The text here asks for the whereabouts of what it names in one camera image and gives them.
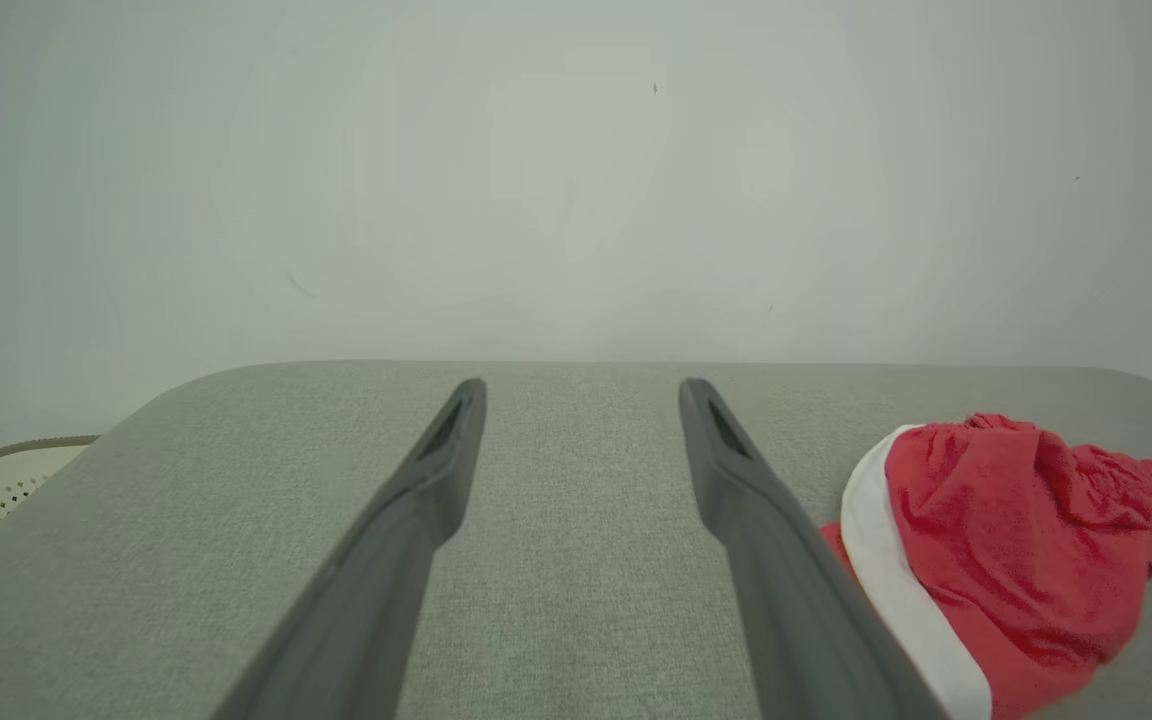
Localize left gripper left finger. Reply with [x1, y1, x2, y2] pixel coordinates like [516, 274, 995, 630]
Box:
[211, 378, 488, 720]

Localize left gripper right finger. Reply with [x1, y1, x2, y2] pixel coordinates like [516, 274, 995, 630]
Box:
[678, 378, 949, 720]

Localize red shorts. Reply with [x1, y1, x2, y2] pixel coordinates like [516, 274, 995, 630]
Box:
[821, 412, 1152, 720]

